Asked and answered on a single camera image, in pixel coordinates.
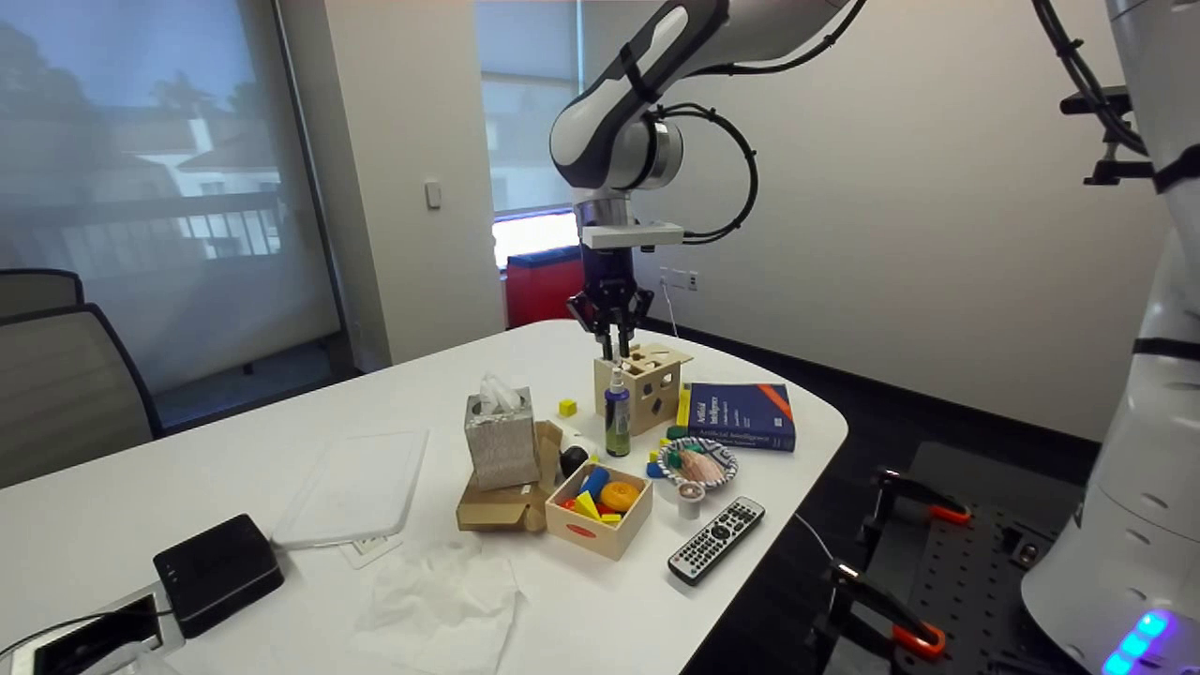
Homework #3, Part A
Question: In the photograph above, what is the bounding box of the black remote control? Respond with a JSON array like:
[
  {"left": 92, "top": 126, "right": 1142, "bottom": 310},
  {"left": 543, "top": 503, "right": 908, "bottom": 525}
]
[{"left": 663, "top": 496, "right": 769, "bottom": 590}]

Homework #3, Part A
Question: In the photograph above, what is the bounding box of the black flat device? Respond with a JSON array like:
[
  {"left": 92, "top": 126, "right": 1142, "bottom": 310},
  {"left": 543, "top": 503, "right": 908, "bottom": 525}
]
[{"left": 30, "top": 594, "right": 167, "bottom": 675}]

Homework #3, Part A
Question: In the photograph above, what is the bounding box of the white wall outlet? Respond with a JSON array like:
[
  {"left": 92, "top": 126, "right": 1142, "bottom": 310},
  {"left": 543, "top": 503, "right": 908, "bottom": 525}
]
[{"left": 657, "top": 266, "right": 707, "bottom": 300}]

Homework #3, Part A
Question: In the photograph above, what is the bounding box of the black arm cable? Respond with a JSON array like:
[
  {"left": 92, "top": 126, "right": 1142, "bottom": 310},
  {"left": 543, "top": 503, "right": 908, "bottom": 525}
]
[{"left": 648, "top": 103, "right": 765, "bottom": 246}]

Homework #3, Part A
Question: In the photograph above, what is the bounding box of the white crumpled cloth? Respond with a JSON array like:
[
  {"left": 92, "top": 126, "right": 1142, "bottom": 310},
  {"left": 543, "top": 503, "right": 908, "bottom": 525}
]
[{"left": 352, "top": 549, "right": 529, "bottom": 675}]

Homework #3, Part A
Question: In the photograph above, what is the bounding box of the brown cardboard box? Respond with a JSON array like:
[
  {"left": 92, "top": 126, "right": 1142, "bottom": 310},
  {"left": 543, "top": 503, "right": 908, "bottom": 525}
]
[{"left": 454, "top": 415, "right": 570, "bottom": 540}]

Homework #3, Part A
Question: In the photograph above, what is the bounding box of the wooden toy tray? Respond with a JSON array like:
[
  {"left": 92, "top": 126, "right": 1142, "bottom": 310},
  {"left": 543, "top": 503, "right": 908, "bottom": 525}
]
[{"left": 543, "top": 458, "right": 657, "bottom": 563}]

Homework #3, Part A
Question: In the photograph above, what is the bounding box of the white paper sheet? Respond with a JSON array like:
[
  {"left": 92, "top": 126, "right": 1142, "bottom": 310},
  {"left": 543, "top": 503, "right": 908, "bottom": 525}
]
[{"left": 267, "top": 426, "right": 435, "bottom": 555}]

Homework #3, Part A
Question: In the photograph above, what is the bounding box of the blue book yellow spine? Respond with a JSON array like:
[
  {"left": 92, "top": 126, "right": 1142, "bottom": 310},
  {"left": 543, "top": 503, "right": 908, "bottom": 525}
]
[{"left": 670, "top": 379, "right": 800, "bottom": 458}]

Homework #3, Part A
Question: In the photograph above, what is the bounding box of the black square box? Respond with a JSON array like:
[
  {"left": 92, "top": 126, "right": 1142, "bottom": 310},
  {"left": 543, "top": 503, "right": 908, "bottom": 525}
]
[{"left": 150, "top": 509, "right": 288, "bottom": 641}]

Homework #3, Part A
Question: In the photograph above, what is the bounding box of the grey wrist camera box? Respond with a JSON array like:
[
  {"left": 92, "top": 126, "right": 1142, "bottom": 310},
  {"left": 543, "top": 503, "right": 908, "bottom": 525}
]
[{"left": 578, "top": 216, "right": 690, "bottom": 251}]

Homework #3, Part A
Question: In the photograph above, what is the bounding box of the small bowl with items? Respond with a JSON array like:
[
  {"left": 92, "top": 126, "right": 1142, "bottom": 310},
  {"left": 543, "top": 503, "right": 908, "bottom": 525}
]
[{"left": 657, "top": 434, "right": 742, "bottom": 496}]

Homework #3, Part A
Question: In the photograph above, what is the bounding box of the black camera on stand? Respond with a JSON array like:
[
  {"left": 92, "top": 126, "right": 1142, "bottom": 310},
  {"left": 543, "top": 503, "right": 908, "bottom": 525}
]
[{"left": 1057, "top": 84, "right": 1158, "bottom": 193}]

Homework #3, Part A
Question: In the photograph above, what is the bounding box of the wooden shape sorter box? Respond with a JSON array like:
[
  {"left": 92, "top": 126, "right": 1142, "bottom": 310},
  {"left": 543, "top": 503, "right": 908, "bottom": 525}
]
[{"left": 589, "top": 343, "right": 694, "bottom": 438}]

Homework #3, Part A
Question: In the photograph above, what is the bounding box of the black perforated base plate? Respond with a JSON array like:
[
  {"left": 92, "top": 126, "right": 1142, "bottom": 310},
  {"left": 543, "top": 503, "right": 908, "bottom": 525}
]
[{"left": 817, "top": 438, "right": 1094, "bottom": 675}]

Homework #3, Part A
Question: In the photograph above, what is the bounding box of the red bin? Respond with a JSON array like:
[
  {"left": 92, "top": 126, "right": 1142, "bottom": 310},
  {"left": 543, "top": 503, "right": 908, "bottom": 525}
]
[{"left": 504, "top": 246, "right": 599, "bottom": 330}]

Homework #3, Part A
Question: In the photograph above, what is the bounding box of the grey tissue box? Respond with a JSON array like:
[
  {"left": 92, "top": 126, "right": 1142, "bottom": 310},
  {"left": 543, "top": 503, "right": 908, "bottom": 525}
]
[{"left": 460, "top": 379, "right": 540, "bottom": 496}]

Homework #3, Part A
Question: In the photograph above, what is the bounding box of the black orange clamp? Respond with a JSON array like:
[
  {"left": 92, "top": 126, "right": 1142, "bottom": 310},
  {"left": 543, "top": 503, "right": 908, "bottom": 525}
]
[
  {"left": 869, "top": 464, "right": 977, "bottom": 538},
  {"left": 820, "top": 563, "right": 954, "bottom": 665}
]

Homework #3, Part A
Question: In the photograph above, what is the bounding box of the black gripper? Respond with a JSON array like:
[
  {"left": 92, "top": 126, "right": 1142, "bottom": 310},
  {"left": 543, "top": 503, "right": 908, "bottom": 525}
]
[{"left": 567, "top": 245, "right": 657, "bottom": 364}]

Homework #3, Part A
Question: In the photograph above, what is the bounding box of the toy toast slice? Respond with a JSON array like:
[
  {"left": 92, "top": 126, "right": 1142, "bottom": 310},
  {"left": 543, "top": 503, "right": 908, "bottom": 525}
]
[{"left": 679, "top": 451, "right": 729, "bottom": 486}]

